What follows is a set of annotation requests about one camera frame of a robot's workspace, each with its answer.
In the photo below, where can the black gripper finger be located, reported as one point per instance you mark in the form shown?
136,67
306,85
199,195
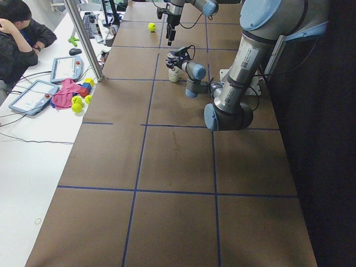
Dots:
171,55
168,34
170,64
172,35

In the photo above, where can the spare yellow tennis ball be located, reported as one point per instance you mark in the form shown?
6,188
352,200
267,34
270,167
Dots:
76,107

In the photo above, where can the steel cup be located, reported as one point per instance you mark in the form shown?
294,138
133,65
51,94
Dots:
112,30

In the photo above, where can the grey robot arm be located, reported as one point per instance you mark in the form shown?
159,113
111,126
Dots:
262,22
174,10

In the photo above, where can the black keyboard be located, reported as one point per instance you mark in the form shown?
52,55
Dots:
87,25

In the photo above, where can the blue teach pendant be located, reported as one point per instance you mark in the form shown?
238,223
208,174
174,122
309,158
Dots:
66,67
34,99

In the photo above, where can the clear water bottle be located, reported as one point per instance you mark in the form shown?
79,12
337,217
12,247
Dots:
97,26

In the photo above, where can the black computer mouse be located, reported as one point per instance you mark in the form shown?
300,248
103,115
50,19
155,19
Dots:
74,51

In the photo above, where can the yellow block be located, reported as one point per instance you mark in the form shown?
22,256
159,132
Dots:
89,81

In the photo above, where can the brown paper table cover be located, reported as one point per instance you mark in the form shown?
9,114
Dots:
147,184

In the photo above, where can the person in dark jacket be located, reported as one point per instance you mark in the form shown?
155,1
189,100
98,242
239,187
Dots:
22,39

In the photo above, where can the aluminium frame post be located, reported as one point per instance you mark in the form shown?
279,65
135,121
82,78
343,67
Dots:
72,9

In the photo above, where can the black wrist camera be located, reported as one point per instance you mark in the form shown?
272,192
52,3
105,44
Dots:
182,51

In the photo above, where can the blue block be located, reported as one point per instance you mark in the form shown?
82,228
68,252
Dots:
87,86

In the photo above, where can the white tennis ball can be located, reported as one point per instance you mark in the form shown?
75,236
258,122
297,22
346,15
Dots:
174,74

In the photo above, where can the red block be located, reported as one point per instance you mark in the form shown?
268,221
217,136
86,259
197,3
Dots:
83,92

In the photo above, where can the green plastic tool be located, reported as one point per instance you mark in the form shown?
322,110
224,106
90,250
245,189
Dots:
73,40

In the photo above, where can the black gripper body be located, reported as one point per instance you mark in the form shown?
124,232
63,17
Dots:
172,18
170,60

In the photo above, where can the pink cloth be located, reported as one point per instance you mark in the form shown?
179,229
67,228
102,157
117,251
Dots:
63,98

